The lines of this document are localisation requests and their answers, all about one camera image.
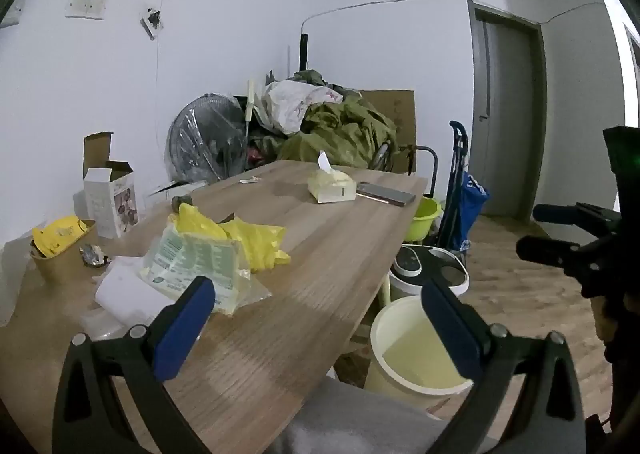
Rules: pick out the white foot bath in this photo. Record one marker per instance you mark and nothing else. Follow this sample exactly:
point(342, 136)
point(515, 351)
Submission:
point(410, 284)

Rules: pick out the small white wrapper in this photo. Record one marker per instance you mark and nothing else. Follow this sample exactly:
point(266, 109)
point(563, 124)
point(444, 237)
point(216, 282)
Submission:
point(249, 179)

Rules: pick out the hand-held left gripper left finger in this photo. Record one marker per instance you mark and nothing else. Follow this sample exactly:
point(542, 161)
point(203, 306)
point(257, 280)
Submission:
point(185, 329)

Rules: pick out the grey door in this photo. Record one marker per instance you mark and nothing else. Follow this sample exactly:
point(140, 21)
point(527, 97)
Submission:
point(505, 109)

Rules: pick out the green print plastic package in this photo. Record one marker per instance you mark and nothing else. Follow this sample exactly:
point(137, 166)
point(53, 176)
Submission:
point(200, 259)

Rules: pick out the yellow snack bag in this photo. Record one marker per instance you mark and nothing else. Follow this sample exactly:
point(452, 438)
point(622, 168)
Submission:
point(57, 234)

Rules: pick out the broken wall socket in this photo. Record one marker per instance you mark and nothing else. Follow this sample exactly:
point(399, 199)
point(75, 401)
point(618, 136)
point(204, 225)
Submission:
point(151, 24)

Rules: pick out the black pole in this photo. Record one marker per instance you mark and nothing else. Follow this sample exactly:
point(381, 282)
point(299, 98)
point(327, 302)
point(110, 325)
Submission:
point(303, 54)

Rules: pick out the blue shopping trolley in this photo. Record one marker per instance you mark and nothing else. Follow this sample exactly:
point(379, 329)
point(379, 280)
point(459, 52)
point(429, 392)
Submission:
point(470, 204)

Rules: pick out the cream plastic bin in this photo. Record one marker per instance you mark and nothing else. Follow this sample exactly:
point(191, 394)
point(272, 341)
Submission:
point(395, 334)

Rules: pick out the smartphone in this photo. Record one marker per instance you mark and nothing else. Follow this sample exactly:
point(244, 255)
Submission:
point(385, 193)

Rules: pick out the crumpled foil wrapper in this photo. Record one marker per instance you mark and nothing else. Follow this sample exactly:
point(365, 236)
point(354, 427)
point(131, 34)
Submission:
point(92, 254)

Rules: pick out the white stick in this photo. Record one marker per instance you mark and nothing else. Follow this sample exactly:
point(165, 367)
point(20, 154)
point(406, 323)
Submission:
point(248, 119)

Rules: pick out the cardboard sheet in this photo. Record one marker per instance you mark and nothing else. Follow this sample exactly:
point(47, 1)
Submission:
point(395, 109)

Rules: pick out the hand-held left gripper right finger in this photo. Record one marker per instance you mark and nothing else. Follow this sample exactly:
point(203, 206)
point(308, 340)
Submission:
point(450, 329)

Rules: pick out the olive green cloth pile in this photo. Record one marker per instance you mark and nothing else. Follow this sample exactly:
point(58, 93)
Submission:
point(340, 129)

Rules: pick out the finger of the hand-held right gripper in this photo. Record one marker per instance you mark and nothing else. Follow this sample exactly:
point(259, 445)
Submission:
point(542, 251)
point(555, 214)

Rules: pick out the plastic wrapped fan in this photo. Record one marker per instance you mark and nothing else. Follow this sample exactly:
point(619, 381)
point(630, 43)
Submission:
point(200, 139)

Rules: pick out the yellow tissue pack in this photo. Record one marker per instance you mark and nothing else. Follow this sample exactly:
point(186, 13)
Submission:
point(330, 186)

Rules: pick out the person's right hand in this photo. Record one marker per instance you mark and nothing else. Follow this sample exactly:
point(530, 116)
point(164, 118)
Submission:
point(605, 321)

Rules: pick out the white paper napkin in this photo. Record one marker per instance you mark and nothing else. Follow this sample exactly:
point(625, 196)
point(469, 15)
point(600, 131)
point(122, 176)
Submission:
point(125, 291)

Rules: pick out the cream table leg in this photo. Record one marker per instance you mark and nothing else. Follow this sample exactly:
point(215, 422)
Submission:
point(386, 289)

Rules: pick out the black metal frame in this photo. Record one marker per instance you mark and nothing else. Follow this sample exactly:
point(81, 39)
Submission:
point(434, 174)

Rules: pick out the white wall socket plate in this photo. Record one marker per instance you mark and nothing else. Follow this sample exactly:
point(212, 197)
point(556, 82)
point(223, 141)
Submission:
point(85, 7)

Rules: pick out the small dark green item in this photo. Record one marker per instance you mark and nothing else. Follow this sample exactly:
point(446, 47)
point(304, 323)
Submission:
point(181, 201)

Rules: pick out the white carton box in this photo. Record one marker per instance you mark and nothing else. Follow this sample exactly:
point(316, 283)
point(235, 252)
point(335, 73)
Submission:
point(107, 204)

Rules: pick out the white plastic bag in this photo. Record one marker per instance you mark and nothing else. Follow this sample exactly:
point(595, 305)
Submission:
point(285, 104)

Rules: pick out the person's right forearm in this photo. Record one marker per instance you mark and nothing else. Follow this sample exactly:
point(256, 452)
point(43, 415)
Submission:
point(622, 394)

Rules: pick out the green plastic basin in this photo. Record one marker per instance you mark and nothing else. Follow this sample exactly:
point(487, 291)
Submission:
point(422, 221)

